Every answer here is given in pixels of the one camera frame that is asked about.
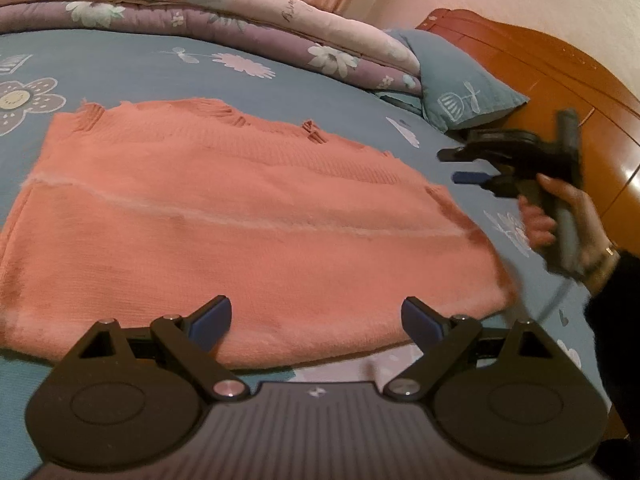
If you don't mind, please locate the blue flower-print bed sheet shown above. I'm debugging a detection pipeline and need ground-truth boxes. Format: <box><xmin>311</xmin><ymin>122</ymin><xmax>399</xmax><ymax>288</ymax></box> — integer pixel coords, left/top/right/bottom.
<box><xmin>0</xmin><ymin>27</ymin><xmax>611</xmax><ymax>480</ymax></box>

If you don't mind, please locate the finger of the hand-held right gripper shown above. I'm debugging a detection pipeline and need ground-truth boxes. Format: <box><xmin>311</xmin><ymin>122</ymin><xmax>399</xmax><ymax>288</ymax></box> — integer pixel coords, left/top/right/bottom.
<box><xmin>451</xmin><ymin>171</ymin><xmax>544</xmax><ymax>198</ymax></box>
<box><xmin>437</xmin><ymin>130</ymin><xmax>562</xmax><ymax>167</ymax></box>

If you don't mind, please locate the orange knit sweater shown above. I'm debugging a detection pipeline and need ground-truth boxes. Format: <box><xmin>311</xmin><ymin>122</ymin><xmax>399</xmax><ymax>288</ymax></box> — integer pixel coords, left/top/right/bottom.
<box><xmin>0</xmin><ymin>99</ymin><xmax>518</xmax><ymax>368</ymax></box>

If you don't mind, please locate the wooden headboard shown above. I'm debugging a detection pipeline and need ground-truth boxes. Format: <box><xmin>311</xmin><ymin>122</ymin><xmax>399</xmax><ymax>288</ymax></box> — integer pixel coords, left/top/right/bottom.
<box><xmin>415</xmin><ymin>8</ymin><xmax>640</xmax><ymax>281</ymax></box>

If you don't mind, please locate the person's right forearm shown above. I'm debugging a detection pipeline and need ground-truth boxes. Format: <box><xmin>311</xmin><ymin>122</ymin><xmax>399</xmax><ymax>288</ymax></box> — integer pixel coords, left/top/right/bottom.
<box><xmin>582</xmin><ymin>252</ymin><xmax>640</xmax><ymax>441</ymax></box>

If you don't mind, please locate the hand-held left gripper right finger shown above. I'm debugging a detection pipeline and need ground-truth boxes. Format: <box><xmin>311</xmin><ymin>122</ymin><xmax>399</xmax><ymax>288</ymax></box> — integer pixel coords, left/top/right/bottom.
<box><xmin>381</xmin><ymin>296</ymin><xmax>552</xmax><ymax>403</ymax></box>

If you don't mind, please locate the folded floral quilt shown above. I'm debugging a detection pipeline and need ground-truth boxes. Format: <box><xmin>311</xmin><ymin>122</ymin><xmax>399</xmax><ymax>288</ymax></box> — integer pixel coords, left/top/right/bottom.
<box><xmin>0</xmin><ymin>0</ymin><xmax>423</xmax><ymax>93</ymax></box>

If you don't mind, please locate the blue pillow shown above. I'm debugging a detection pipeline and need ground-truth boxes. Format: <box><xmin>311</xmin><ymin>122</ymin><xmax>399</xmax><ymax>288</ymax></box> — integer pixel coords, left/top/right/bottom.
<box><xmin>382</xmin><ymin>29</ymin><xmax>530</xmax><ymax>133</ymax></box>

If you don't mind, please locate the gold bracelet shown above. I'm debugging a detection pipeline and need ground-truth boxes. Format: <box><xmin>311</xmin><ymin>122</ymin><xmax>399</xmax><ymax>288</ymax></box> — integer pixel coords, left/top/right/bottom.
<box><xmin>585</xmin><ymin>244</ymin><xmax>621</xmax><ymax>281</ymax></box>

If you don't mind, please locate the person's right hand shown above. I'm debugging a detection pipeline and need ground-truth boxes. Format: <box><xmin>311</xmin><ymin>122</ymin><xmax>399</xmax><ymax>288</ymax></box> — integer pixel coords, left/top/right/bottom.
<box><xmin>517</xmin><ymin>175</ymin><xmax>619</xmax><ymax>274</ymax></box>

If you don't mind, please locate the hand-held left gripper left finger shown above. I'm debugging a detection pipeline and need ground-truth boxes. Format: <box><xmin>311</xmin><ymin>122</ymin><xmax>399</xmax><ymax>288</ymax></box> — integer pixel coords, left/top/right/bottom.
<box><xmin>79</xmin><ymin>295</ymin><xmax>251</xmax><ymax>403</ymax></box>

